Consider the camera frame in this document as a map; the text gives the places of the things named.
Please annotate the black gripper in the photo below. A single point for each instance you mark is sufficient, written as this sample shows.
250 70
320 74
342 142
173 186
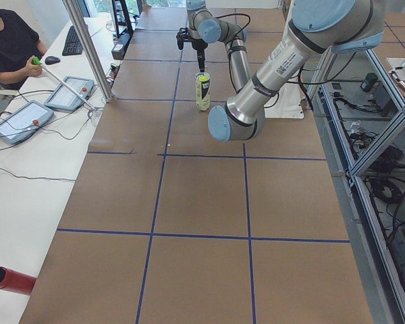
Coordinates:
200 46

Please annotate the yellow Wilson tennis ball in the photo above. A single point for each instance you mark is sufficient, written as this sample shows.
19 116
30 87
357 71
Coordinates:
203 78

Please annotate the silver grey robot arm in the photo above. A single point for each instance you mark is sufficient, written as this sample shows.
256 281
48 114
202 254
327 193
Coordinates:
314 26

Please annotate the clear tennis ball can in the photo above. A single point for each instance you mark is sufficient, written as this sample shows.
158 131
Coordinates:
203 98

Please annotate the black computer box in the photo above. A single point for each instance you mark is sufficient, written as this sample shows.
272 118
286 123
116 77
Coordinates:
121 46

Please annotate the black keyboard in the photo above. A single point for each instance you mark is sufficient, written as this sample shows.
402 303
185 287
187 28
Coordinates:
72 45

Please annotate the far teach pendant tablet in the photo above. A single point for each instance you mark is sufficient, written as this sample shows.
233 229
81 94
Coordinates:
62 99

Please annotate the teach pendant tablet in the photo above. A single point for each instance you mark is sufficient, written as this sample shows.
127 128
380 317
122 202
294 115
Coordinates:
62 99
24 122

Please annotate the black computer mouse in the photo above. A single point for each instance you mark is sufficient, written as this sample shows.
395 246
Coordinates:
50 60

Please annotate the metal grabber stick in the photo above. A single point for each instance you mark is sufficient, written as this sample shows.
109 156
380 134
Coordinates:
90 106

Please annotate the brown paper table cover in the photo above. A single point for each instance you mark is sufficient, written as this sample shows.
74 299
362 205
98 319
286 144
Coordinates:
166 225

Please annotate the near teach pendant tablet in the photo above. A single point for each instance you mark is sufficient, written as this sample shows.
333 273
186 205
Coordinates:
24 122

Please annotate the person in black shirt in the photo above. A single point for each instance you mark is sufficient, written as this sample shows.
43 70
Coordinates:
19 45

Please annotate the red cylinder tube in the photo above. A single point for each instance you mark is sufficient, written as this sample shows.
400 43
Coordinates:
16 282

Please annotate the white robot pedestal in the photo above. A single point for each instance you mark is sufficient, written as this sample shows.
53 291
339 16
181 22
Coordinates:
287 104

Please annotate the aluminium frame post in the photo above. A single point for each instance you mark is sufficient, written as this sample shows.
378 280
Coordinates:
79 24

